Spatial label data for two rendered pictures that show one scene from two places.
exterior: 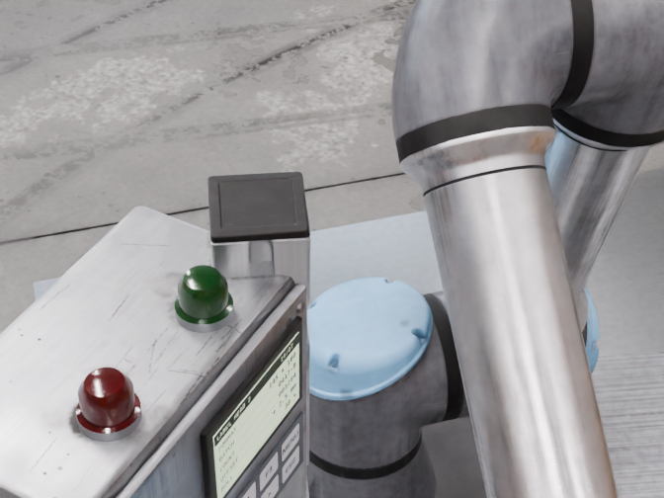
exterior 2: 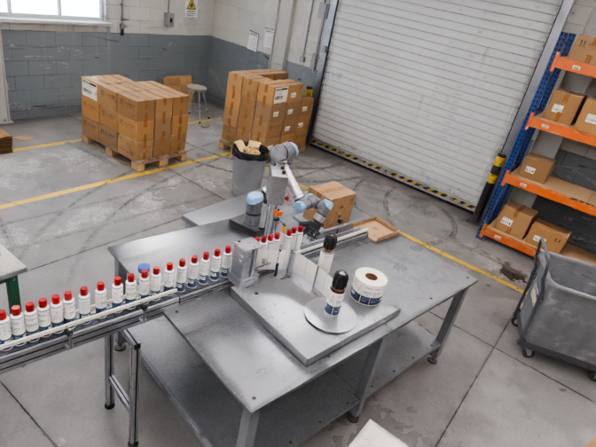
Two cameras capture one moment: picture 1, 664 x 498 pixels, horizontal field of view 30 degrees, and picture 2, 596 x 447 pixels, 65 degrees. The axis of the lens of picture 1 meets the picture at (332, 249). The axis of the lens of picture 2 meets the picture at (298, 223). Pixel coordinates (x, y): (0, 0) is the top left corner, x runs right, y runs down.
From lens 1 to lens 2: 253 cm
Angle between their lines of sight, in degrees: 36
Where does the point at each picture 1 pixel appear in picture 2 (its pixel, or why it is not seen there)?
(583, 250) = not seen: hidden behind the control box
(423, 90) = (278, 158)
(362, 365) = (258, 198)
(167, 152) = (117, 224)
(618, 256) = not seen: hidden behind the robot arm
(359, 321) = (254, 195)
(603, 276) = not seen: hidden behind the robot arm
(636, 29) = (290, 152)
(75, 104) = (84, 219)
